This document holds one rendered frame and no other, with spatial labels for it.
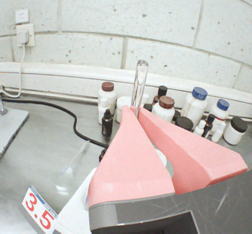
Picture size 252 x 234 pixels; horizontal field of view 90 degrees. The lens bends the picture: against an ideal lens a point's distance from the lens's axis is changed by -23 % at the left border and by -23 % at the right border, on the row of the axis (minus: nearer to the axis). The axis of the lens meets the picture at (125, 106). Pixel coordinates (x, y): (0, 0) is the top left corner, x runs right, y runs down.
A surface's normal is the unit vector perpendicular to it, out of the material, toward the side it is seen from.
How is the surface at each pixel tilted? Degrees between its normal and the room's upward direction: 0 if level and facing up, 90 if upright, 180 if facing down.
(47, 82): 90
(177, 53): 90
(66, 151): 0
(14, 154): 0
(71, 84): 90
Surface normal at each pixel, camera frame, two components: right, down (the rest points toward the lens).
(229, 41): -0.07, 0.57
